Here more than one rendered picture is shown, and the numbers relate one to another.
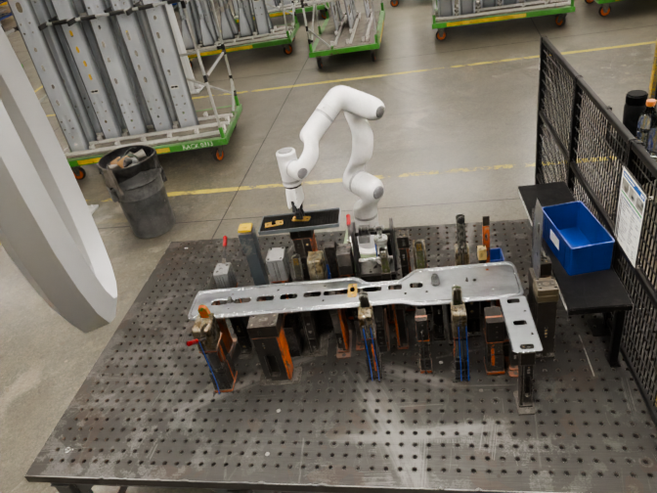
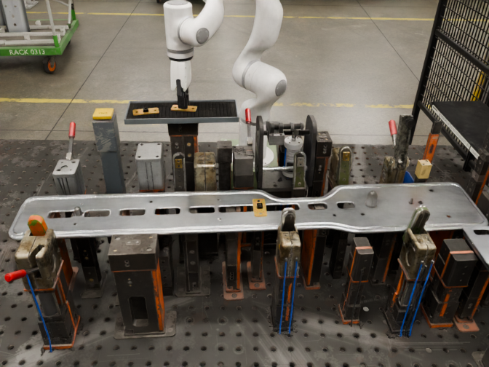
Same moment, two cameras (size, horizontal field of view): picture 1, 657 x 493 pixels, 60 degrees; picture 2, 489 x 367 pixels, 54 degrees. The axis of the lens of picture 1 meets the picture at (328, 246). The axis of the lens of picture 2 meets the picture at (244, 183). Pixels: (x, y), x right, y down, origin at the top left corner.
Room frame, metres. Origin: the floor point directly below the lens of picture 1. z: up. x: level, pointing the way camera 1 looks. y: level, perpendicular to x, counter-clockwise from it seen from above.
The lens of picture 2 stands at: (0.77, 0.29, 1.87)
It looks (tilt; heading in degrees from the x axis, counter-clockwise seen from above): 35 degrees down; 344
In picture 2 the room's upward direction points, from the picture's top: 1 degrees clockwise
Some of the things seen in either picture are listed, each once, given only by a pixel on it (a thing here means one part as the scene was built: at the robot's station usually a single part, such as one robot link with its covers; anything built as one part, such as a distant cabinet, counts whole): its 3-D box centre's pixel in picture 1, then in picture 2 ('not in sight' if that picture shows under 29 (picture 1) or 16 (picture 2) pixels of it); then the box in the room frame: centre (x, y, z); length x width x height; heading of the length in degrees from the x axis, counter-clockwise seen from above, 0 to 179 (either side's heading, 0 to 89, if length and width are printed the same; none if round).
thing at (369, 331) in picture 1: (370, 341); (284, 279); (1.66, -0.09, 0.87); 0.12 x 0.09 x 0.35; 169
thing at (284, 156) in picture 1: (288, 164); (180, 25); (2.23, 0.09, 1.44); 0.09 x 0.08 x 0.13; 29
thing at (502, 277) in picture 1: (347, 292); (252, 210); (1.84, -0.04, 1.00); 1.38 x 0.22 x 0.02; 79
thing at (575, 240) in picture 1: (574, 237); not in sight; (1.77, -0.96, 1.09); 0.30 x 0.17 x 0.13; 177
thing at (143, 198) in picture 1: (141, 193); not in sight; (4.56, 1.51, 0.36); 0.54 x 0.50 x 0.73; 165
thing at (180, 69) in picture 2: (294, 193); (181, 70); (2.23, 0.10, 1.30); 0.10 x 0.07 x 0.11; 159
